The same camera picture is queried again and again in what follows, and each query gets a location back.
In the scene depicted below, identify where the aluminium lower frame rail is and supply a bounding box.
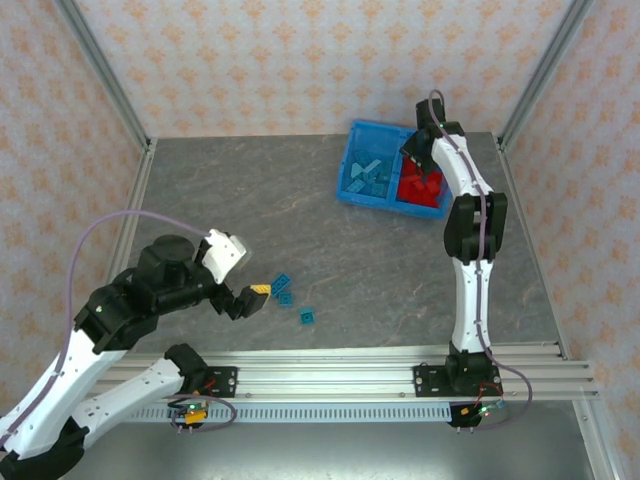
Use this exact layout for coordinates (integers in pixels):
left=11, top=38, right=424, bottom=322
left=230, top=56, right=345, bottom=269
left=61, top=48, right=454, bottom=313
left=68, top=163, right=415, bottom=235
left=572, top=399, right=621, bottom=480

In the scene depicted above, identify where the aluminium corner post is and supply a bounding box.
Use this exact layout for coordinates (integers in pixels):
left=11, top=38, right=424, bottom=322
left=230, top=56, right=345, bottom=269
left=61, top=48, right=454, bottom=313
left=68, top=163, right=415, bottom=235
left=495, top=0, right=599, bottom=151
left=52, top=0, right=157, bottom=154

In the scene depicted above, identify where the aluminium table side rail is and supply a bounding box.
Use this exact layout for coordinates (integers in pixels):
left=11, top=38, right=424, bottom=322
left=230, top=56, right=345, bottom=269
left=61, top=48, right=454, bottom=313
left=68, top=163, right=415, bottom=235
left=494, top=133, right=572, bottom=361
left=107, top=138, right=159, bottom=281

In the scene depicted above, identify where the blue two-compartment plastic bin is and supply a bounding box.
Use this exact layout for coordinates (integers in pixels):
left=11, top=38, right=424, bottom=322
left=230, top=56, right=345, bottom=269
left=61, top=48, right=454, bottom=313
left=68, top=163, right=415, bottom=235
left=334, top=118, right=454, bottom=221

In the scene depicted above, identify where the small electronics board with LED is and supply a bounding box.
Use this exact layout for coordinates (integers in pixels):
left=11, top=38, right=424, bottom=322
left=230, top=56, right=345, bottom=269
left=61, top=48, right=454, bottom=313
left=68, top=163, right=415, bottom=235
left=167, top=399, right=211, bottom=432
left=449, top=398, right=507, bottom=431

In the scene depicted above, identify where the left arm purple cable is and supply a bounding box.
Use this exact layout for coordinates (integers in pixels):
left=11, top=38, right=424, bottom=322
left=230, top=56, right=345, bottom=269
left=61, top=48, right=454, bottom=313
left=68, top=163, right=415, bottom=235
left=0, top=209, right=239, bottom=436

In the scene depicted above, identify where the grey metal panel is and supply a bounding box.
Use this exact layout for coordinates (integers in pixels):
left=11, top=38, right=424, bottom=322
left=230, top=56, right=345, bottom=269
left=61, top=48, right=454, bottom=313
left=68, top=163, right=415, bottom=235
left=74, top=422, right=596, bottom=480

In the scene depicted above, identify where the slotted grey cable duct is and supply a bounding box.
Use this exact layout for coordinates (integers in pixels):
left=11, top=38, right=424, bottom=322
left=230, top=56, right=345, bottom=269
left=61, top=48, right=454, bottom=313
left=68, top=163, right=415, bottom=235
left=130, top=404, right=454, bottom=425

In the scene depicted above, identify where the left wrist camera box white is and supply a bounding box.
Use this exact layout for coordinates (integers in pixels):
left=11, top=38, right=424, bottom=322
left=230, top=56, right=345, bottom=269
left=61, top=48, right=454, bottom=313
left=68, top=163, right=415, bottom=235
left=198, top=228, right=250, bottom=285

